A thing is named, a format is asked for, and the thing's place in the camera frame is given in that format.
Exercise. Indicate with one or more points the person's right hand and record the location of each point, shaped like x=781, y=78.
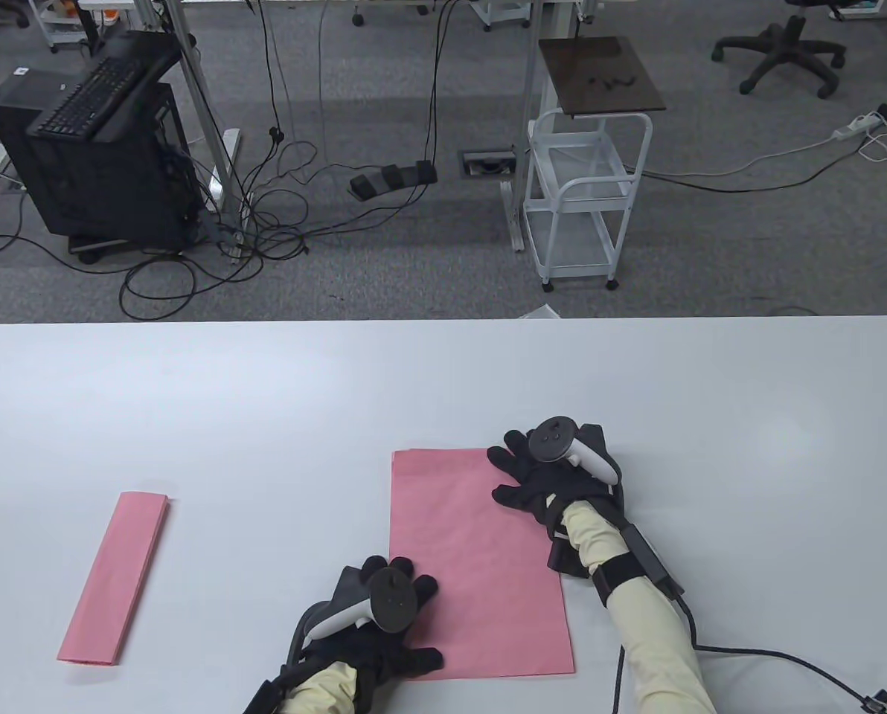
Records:
x=548, y=491

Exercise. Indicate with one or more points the person's left hand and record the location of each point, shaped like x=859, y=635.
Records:
x=384, y=654

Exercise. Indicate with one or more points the pink paper sheet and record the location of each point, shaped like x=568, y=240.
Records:
x=481, y=573
x=112, y=576

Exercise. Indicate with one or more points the forearm sensor box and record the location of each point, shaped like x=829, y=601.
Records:
x=261, y=699
x=648, y=558

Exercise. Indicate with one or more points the grey white VR controller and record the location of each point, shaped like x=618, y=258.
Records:
x=551, y=439
x=395, y=602

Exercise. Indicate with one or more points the white rolling cart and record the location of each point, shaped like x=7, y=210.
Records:
x=570, y=242

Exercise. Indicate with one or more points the metal floor socket box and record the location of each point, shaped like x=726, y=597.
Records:
x=488, y=165

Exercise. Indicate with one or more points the black foot pedal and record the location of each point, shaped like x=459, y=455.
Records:
x=391, y=178

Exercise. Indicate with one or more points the dark brown board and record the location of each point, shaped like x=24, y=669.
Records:
x=600, y=74

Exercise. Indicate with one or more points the white power strip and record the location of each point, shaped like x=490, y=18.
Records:
x=856, y=126

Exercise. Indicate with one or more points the black office chair base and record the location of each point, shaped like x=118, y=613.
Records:
x=786, y=44

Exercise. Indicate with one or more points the white desk leg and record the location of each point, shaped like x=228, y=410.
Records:
x=198, y=97

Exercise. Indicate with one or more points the black computer tower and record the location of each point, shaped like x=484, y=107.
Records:
x=101, y=193

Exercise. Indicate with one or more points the black flat panel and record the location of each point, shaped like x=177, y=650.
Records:
x=153, y=56

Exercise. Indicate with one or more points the black keyboard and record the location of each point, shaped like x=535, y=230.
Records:
x=86, y=97

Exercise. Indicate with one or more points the white storage trolley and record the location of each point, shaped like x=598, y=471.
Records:
x=60, y=30

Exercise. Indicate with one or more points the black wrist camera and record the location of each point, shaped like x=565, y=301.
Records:
x=566, y=561

